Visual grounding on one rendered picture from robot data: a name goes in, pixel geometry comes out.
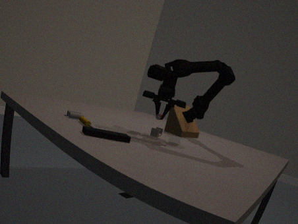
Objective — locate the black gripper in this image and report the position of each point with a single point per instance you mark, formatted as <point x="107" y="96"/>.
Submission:
<point x="171" y="102"/>

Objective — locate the yellow-handled screwdriver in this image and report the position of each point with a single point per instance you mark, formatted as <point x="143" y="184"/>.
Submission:
<point x="85" y="122"/>

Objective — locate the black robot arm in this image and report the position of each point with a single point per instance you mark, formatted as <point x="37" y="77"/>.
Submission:
<point x="182" y="68"/>

